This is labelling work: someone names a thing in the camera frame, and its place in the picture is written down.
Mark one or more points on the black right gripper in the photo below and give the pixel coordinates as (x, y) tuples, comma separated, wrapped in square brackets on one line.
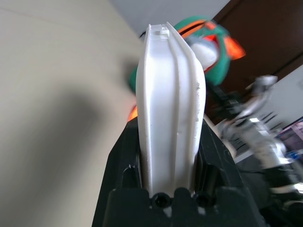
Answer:
[(228, 102)]

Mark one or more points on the dark brown door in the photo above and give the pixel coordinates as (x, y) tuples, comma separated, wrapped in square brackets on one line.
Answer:
[(260, 35)]

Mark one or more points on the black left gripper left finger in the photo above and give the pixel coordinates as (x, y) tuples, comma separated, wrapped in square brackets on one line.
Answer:
[(123, 160)]

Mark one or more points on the orange and teal backpack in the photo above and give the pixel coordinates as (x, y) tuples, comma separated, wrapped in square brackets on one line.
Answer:
[(220, 68)]

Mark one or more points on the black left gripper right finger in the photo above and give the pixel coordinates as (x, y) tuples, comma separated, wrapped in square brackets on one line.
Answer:
[(217, 163)]

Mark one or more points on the white pencil case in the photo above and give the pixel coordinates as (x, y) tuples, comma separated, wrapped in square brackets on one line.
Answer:
[(165, 106)]

